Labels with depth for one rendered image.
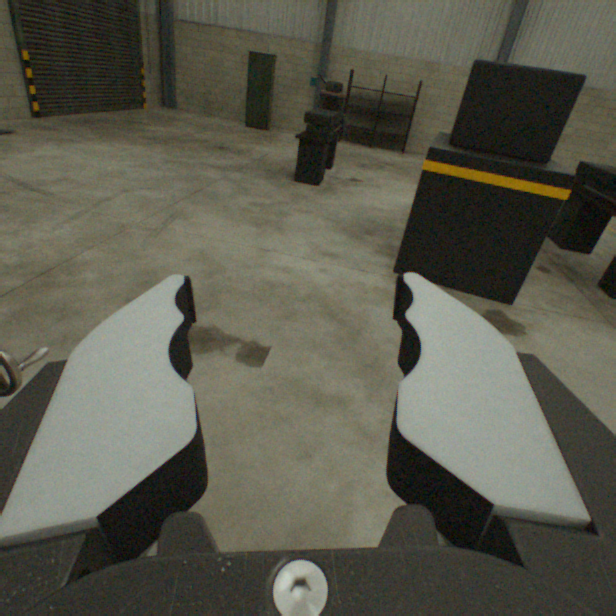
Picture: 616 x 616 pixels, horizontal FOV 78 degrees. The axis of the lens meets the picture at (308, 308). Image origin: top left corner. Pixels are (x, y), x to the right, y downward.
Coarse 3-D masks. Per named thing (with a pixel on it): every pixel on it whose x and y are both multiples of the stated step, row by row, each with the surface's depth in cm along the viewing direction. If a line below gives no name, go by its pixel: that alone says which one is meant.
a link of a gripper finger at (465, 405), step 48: (432, 288) 11; (432, 336) 9; (480, 336) 9; (432, 384) 7; (480, 384) 8; (528, 384) 8; (432, 432) 6; (480, 432) 6; (528, 432) 6; (432, 480) 6; (480, 480) 6; (528, 480) 6; (480, 528) 6
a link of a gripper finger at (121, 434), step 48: (192, 288) 13; (96, 336) 9; (144, 336) 9; (96, 384) 7; (144, 384) 7; (48, 432) 6; (96, 432) 6; (144, 432) 6; (192, 432) 6; (48, 480) 6; (96, 480) 6; (144, 480) 6; (192, 480) 7; (0, 528) 5; (48, 528) 5; (144, 528) 6
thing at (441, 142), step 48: (480, 96) 339; (528, 96) 328; (576, 96) 317; (432, 144) 346; (480, 144) 355; (528, 144) 343; (432, 192) 351; (480, 192) 337; (528, 192) 325; (432, 240) 370; (480, 240) 356; (528, 240) 342; (480, 288) 376
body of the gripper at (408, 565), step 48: (192, 528) 5; (432, 528) 5; (96, 576) 4; (144, 576) 4; (192, 576) 4; (240, 576) 4; (288, 576) 4; (336, 576) 4; (384, 576) 4; (432, 576) 4; (480, 576) 4; (528, 576) 4
